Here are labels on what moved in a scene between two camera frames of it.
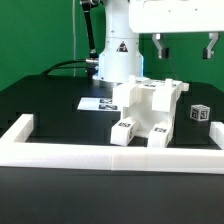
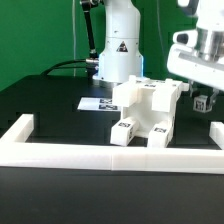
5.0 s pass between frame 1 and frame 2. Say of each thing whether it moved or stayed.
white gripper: moved
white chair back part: stayed
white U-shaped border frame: stayed
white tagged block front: stayed
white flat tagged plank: stayed
